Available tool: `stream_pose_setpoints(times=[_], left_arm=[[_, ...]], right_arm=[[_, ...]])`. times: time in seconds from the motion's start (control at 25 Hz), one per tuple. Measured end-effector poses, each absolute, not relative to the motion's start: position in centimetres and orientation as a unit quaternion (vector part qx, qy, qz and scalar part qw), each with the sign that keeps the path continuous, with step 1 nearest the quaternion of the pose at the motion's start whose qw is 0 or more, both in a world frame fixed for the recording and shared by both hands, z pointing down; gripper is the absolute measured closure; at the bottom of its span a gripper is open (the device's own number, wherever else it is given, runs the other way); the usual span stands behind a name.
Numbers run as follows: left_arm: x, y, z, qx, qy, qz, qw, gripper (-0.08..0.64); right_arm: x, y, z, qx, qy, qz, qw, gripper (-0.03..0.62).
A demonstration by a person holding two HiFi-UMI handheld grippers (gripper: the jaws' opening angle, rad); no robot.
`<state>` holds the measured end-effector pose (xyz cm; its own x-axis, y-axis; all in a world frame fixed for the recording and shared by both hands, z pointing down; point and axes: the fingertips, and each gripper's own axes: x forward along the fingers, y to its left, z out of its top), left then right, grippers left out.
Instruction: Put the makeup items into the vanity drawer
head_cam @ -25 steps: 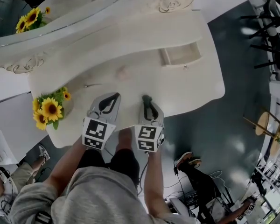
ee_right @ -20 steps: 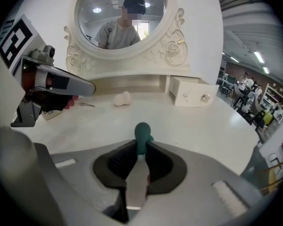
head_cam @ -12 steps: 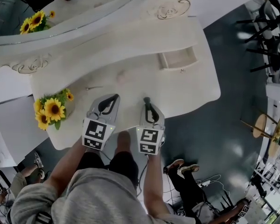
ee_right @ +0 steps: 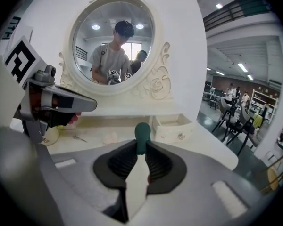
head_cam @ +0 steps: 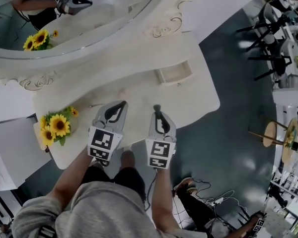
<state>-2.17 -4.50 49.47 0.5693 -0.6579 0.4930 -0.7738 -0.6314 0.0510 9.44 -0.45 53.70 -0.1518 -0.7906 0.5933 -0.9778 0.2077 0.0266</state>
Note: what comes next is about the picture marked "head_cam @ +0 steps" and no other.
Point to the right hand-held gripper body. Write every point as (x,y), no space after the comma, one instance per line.
(160,149)

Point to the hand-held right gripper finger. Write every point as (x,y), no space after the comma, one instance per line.
(157,113)
(166,123)

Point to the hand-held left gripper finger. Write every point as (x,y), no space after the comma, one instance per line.
(112,109)
(115,118)

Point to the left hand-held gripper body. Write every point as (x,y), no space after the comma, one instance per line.
(103,139)

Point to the slim metallic makeup item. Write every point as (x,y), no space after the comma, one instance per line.
(95,105)

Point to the person's right forearm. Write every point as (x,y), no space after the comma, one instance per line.
(164,202)

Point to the person's left forearm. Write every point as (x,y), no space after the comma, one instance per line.
(69,182)

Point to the cream vanity table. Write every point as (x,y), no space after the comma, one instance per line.
(144,66)

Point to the oval vanity mirror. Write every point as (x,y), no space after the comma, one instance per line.
(94,16)

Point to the person's black shorts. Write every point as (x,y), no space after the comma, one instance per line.
(129,180)

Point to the sunflower bouquet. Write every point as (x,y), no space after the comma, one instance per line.
(57,126)

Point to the person's grey hoodie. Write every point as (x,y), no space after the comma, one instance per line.
(96,214)

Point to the white power strip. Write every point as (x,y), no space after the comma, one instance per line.
(218,200)

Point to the white paper sheet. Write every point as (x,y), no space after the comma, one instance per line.
(1,172)

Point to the black chair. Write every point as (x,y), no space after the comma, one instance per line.
(273,64)
(263,30)

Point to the white counter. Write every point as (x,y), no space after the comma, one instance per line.
(289,97)

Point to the carved cream mirror frame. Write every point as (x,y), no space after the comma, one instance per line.
(119,43)

